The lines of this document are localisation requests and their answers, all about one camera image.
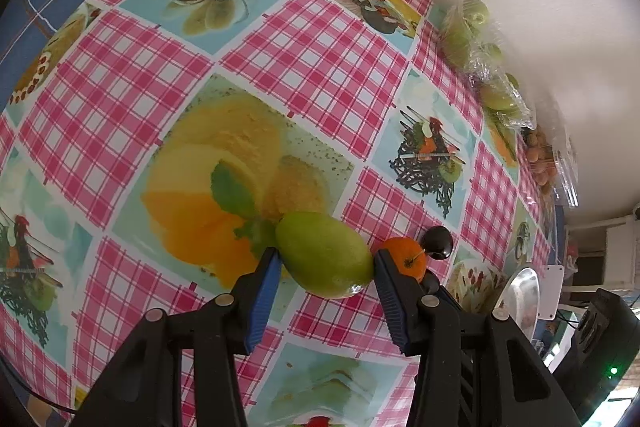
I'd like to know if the round steel bowl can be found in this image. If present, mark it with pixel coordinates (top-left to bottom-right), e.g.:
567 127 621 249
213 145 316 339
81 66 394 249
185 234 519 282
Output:
492 268 542 340

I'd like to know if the pink checkered tablecloth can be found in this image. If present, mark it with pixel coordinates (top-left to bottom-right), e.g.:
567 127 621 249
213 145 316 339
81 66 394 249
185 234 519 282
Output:
0 0 566 427

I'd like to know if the white shelf unit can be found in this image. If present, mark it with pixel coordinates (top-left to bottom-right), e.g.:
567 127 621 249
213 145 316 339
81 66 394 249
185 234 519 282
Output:
565 202 640 308

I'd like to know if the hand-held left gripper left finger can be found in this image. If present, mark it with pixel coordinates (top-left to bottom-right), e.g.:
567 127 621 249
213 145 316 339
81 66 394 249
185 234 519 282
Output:
75 247 283 427

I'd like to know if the clear plastic container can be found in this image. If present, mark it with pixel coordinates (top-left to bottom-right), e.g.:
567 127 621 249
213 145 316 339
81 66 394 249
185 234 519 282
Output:
520 124 581 208

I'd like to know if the pile of brown kiwis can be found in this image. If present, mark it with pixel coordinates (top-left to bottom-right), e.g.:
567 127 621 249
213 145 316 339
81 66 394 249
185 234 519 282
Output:
522 127 558 195

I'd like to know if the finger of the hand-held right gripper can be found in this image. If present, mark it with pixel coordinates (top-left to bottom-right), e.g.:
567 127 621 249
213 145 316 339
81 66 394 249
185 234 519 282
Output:
422 271 463 310

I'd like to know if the dark plum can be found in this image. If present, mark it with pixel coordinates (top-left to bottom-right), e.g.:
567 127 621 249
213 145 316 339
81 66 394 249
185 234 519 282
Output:
422 227 454 261

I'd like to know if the orange tangerine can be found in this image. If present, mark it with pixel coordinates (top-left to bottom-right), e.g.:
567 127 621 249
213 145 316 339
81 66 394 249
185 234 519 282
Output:
377 237 428 279

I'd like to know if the clear bag of green apples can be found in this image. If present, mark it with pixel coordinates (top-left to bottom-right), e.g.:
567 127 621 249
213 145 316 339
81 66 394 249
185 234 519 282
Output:
439 0 536 130

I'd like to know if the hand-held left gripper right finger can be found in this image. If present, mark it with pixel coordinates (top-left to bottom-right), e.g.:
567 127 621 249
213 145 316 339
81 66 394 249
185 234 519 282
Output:
372 249 583 427

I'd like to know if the green mango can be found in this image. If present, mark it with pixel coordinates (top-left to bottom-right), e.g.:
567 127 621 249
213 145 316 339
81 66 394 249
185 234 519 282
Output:
275 212 376 299

